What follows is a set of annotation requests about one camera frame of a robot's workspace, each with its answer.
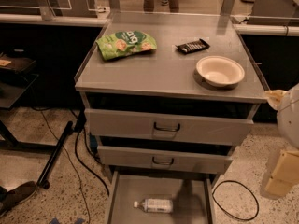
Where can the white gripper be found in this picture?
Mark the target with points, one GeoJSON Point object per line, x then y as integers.
{"type": "Point", "coordinates": [290, 117]}

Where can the clear plastic water bottle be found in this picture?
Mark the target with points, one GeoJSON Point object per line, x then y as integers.
{"type": "Point", "coordinates": [153, 205]}

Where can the bottom grey drawer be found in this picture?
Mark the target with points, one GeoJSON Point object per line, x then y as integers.
{"type": "Point", "coordinates": [147, 197]}

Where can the grey drawer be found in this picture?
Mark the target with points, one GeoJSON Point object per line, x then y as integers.
{"type": "Point", "coordinates": [165, 160]}
{"type": "Point", "coordinates": [147, 197]}
{"type": "Point", "coordinates": [165, 127]}

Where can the grey metal drawer cabinet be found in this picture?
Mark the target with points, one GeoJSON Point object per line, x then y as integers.
{"type": "Point", "coordinates": [165, 81]}

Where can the middle grey drawer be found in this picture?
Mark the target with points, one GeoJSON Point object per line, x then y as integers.
{"type": "Point", "coordinates": [165, 160]}

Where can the top grey drawer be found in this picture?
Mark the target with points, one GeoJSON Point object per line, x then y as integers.
{"type": "Point", "coordinates": [165, 127]}

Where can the white paper bowl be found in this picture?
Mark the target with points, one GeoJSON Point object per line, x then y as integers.
{"type": "Point", "coordinates": [220, 71]}

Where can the black candy bar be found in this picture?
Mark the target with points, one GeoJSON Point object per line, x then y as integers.
{"type": "Point", "coordinates": [193, 46]}

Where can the green snack bag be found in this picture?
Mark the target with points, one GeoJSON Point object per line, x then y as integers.
{"type": "Point", "coordinates": [125, 43]}

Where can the black stand leg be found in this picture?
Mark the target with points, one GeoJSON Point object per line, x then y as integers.
{"type": "Point", "coordinates": [43, 180]}

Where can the dark side table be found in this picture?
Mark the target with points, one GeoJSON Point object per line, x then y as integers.
{"type": "Point", "coordinates": [15, 78]}

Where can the dark shoe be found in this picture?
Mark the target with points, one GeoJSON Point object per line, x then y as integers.
{"type": "Point", "coordinates": [9, 199]}

